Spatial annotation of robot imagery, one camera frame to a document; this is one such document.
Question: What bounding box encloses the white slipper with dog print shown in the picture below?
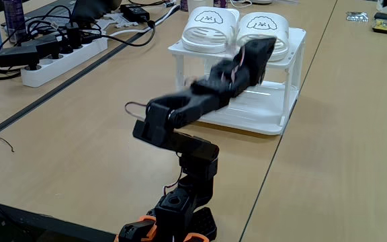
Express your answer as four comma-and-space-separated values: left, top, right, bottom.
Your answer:
236, 11, 290, 63
181, 6, 241, 54

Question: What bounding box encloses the white shoe rack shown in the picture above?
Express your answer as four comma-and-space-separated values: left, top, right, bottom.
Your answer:
168, 26, 307, 136

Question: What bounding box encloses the silver foil wrapper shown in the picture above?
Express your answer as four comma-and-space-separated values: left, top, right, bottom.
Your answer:
345, 11, 370, 24

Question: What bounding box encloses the black power brick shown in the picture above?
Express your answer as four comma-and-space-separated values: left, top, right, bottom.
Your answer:
21, 35, 62, 61
119, 3, 151, 24

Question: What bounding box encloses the dark laptop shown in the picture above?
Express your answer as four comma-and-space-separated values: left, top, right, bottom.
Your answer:
25, 0, 124, 30

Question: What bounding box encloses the black power plug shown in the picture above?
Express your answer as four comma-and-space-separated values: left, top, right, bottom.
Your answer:
64, 22, 82, 50

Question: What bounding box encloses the white power strip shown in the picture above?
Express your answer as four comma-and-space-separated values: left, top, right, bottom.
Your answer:
20, 36, 109, 88

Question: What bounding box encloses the tall purple drink can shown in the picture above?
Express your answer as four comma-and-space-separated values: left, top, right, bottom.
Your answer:
2, 0, 28, 44

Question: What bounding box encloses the black cable with barrel connector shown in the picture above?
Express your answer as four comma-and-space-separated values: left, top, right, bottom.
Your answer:
25, 5, 157, 48

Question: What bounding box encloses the white cable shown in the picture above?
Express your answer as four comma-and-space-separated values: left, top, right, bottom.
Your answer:
107, 3, 181, 38

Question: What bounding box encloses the white plastic bracket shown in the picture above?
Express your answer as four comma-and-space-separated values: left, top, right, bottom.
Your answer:
110, 12, 140, 30
92, 19, 114, 34

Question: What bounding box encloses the black wall adapter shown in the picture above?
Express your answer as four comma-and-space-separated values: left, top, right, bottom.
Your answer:
0, 46, 42, 71

